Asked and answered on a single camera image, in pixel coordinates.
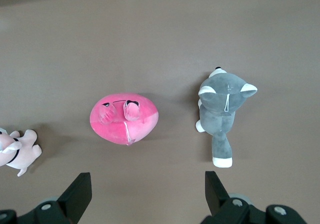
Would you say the round hot pink plush toy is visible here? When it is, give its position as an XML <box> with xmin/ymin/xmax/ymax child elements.
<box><xmin>89</xmin><ymin>91</ymin><xmax>160</xmax><ymax>147</ymax></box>

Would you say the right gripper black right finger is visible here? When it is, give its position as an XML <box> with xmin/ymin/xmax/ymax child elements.
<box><xmin>201</xmin><ymin>170</ymin><xmax>269</xmax><ymax>224</ymax></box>

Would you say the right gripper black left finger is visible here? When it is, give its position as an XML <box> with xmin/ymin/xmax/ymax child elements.
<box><xmin>17</xmin><ymin>172</ymin><xmax>93</xmax><ymax>224</ymax></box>

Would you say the grey and white plush cat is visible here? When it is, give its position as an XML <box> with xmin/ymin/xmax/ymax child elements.
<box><xmin>195</xmin><ymin>66</ymin><xmax>259</xmax><ymax>169</ymax></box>

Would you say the light pink plush piglet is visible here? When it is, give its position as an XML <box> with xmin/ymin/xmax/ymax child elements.
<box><xmin>0</xmin><ymin>127</ymin><xmax>43</xmax><ymax>177</ymax></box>

